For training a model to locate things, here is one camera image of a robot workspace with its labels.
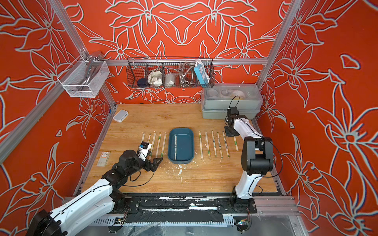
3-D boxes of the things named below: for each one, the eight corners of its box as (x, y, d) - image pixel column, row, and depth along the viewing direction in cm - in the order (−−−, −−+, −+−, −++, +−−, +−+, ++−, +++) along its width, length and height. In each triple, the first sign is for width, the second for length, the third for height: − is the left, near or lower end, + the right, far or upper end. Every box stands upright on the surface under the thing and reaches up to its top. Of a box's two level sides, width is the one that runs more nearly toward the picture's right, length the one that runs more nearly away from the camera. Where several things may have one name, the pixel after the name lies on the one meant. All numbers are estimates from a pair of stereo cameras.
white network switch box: (113, 119, 113) (112, 117, 111) (122, 111, 119) (121, 108, 117) (120, 123, 111) (119, 121, 109) (129, 113, 117) (128, 111, 115)
